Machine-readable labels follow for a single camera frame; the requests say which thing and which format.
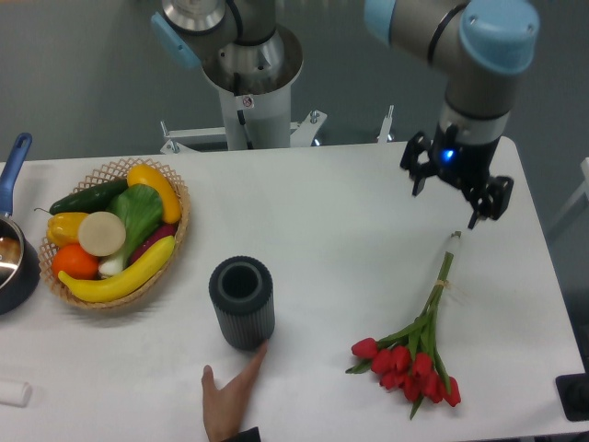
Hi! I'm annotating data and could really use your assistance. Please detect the black device at edge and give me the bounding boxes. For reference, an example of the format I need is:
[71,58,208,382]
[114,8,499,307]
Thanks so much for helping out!
[555,373,588,422]

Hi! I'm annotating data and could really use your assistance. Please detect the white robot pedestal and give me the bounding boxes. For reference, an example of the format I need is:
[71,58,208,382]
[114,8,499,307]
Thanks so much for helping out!
[202,25,303,150]

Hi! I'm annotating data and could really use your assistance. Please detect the yellow squash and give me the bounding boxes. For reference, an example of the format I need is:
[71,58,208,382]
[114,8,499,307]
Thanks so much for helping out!
[127,164,181,224]

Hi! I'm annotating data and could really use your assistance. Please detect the orange fruit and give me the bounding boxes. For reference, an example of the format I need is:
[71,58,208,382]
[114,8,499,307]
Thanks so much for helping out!
[52,244,98,280]

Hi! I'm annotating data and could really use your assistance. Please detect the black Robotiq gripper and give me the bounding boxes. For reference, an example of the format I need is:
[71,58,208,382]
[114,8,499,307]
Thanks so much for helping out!
[399,124,514,229]

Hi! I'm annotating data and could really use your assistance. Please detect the white furniture edge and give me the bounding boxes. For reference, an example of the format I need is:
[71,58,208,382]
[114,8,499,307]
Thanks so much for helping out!
[548,157,588,237]

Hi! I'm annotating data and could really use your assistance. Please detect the dark grey ribbed vase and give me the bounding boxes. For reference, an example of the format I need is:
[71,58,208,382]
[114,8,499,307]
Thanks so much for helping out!
[209,256,275,351]

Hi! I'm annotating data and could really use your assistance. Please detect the green bok choy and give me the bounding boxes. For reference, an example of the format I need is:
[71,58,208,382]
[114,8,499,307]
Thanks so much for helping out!
[98,184,163,279]

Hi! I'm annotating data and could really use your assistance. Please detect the blue handled saucepan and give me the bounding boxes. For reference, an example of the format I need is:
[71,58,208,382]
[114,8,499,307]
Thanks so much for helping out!
[1,133,40,315]

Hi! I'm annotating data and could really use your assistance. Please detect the yellow banana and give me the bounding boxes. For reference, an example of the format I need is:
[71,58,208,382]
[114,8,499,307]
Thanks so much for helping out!
[58,236,176,304]

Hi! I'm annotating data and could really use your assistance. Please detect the green cucumber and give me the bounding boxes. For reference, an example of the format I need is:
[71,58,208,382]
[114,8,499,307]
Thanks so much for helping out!
[35,180,128,215]

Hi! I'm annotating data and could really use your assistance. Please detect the dark sleeve forearm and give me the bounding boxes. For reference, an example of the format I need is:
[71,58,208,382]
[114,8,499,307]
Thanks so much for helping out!
[214,426,261,442]

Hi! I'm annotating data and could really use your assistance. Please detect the beige round disc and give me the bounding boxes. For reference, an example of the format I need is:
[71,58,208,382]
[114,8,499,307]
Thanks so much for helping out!
[77,212,126,257]

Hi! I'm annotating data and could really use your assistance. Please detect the person's hand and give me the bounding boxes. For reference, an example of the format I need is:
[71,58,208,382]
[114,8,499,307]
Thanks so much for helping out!
[202,342,268,441]

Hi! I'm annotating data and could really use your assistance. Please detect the purple eggplant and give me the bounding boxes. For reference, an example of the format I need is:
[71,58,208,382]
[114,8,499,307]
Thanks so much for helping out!
[128,224,177,265]

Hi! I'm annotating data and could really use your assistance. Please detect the yellow bell pepper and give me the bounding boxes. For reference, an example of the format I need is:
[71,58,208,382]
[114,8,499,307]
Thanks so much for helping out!
[46,212,88,248]

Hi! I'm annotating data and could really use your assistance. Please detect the white cylinder object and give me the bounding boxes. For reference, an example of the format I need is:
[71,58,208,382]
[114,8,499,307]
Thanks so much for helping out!
[0,379,32,408]

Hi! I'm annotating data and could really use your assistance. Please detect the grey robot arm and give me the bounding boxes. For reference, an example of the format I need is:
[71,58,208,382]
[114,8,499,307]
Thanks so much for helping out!
[151,1,539,222]

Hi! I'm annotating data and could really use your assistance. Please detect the white metal frame bracket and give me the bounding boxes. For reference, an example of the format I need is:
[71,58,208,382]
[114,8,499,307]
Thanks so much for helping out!
[160,104,395,155]

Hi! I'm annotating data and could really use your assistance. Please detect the red tulip bouquet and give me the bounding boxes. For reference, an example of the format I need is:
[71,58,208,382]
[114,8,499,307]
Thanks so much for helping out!
[345,231,462,417]

